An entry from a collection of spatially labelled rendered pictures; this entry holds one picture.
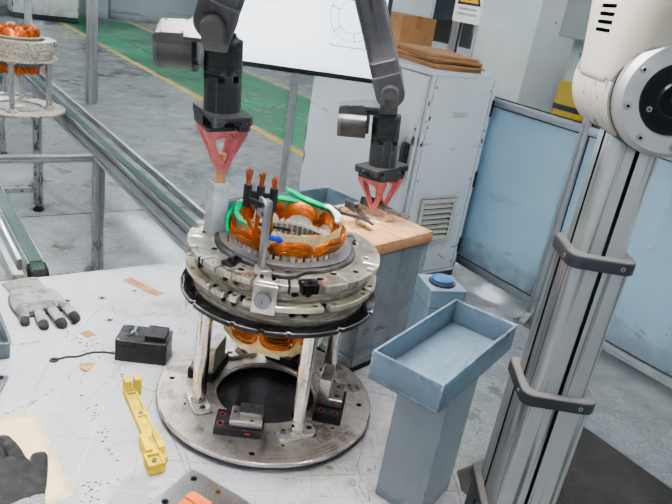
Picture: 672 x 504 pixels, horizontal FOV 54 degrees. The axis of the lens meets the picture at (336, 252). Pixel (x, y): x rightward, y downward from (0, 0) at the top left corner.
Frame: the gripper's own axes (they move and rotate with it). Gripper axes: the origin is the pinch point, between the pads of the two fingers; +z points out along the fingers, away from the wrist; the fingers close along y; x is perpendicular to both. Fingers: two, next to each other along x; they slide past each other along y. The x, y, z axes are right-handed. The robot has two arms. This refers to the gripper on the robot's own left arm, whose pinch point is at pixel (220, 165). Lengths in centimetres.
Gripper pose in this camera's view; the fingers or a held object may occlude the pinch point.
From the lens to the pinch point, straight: 107.3
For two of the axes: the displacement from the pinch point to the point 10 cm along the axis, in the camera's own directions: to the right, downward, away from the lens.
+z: -1.0, 8.9, 4.4
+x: 8.8, -1.3, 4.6
